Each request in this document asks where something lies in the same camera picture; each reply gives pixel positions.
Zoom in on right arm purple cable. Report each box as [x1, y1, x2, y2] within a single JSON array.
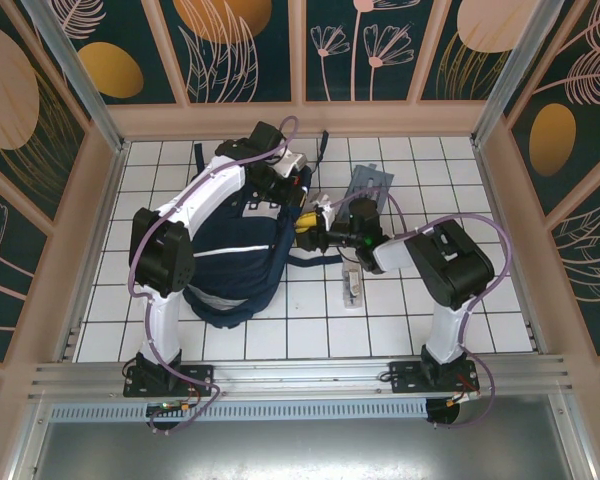
[[329, 187, 511, 431]]

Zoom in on aluminium side rail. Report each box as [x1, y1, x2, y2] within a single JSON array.
[[54, 139, 132, 362], [471, 134, 549, 357]]

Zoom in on grey slotted cable duct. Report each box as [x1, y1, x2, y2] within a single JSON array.
[[47, 399, 430, 422]]

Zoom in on aluminium frame post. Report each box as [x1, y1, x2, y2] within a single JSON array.
[[471, 0, 584, 147], [20, 0, 131, 154]]

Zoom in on navy blue backpack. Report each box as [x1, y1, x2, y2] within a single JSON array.
[[182, 130, 342, 330]]

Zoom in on small circuit board with wires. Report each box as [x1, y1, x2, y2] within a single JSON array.
[[147, 398, 204, 417]]

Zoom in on grey book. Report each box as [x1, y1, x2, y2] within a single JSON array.
[[347, 162, 396, 214]]

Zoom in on steel sheet panel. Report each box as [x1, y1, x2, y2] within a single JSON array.
[[9, 394, 599, 480]]

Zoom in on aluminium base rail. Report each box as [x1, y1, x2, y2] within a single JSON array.
[[27, 353, 580, 402]]

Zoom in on clear plastic pencil case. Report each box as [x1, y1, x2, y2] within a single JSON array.
[[340, 257, 364, 309]]

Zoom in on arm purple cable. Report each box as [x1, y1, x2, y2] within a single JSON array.
[[329, 187, 511, 431], [127, 115, 304, 436]]

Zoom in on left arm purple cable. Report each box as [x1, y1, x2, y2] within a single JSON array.
[[127, 115, 304, 436]]

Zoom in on red black connector wires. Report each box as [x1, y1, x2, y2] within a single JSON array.
[[447, 387, 482, 407]]

